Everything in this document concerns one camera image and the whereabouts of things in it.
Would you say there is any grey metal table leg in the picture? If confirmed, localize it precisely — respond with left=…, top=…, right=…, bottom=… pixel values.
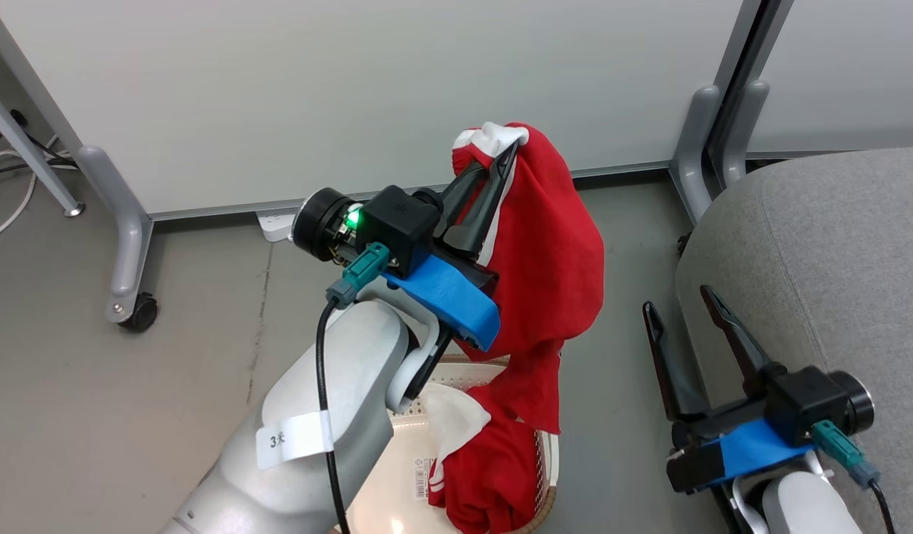
left=0, top=78, right=85, bottom=218

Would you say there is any short grey partition foot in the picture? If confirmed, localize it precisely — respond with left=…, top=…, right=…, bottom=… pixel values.
left=722, top=79, right=770, bottom=186
left=668, top=84, right=724, bottom=223

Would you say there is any white power strip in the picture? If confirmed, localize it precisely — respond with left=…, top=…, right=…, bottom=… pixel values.
left=256, top=210, right=303, bottom=243

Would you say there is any right arm cable teal plug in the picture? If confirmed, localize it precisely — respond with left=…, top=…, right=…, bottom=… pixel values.
left=811, top=419, right=898, bottom=534

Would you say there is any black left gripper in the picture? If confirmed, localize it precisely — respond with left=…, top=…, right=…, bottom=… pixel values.
left=291, top=141, right=521, bottom=291

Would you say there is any wide white partition panel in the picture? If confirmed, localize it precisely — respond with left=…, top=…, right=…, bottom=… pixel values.
left=0, top=0, right=750, bottom=223

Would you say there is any arm cable teal plug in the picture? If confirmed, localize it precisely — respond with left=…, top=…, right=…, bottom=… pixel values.
left=315, top=241, right=392, bottom=534
left=811, top=419, right=898, bottom=534

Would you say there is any cream perforated laundry basket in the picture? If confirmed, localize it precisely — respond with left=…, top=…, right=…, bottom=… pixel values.
left=330, top=355, right=561, bottom=534

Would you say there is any white paper tag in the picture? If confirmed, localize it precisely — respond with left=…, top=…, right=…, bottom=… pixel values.
left=256, top=410, right=334, bottom=470

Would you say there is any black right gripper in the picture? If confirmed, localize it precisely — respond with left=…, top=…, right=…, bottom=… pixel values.
left=642, top=284, right=876, bottom=494

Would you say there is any red and white clothing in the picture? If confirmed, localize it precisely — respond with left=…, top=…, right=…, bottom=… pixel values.
left=426, top=121, right=605, bottom=534

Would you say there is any grey fabric sofa seat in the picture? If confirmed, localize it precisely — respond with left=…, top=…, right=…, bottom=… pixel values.
left=675, top=146, right=913, bottom=534

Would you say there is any narrow white partition panel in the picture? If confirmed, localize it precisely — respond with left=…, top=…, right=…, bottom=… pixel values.
left=745, top=0, right=913, bottom=158

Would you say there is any left arm cable teal plug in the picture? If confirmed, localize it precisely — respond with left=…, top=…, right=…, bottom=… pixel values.
left=315, top=241, right=392, bottom=534

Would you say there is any barcode product sticker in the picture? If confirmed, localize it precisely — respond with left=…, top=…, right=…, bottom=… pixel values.
left=412, top=456, right=436, bottom=501

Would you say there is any long grey partition foot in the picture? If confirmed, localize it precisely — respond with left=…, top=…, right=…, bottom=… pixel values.
left=74, top=145, right=156, bottom=325

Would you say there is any white floor cable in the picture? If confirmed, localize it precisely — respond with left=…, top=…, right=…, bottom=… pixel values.
left=0, top=133, right=79, bottom=243

